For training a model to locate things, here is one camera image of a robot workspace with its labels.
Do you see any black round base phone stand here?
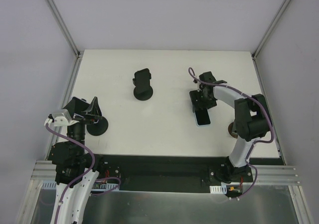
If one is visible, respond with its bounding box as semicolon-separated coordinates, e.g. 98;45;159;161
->
86;117;109;136

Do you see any light blue smartphone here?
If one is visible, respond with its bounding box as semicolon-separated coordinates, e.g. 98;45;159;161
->
194;109;211;126

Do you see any brown base phone stand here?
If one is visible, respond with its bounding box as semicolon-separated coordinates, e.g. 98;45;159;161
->
228;122;238;139

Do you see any black clamp phone stand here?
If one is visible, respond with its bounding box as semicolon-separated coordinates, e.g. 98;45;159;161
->
133;68;153;101

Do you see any black cased smartphone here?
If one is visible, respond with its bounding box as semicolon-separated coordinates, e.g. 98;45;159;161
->
133;68;151;94

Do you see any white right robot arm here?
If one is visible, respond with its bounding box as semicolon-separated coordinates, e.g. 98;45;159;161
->
188;68;274;183

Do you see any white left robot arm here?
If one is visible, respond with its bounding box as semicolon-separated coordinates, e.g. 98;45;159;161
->
44;97;108;224

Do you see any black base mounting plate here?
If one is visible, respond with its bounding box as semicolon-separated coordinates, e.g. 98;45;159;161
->
47;154;285;193

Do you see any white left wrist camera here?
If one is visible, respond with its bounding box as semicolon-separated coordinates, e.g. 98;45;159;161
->
44;109;73;127

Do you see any aluminium frame post left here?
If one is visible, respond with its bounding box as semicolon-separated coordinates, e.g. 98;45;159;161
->
45;0;81;58

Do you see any aluminium frame post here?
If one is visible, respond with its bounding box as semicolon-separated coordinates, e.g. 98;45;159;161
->
45;0;81;58
251;0;293;61

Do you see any aluminium front rail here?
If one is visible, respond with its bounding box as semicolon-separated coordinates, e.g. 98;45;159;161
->
31;159;302;186

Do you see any aluminium frame post right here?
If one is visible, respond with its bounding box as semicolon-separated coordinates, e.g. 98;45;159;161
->
251;0;293;61

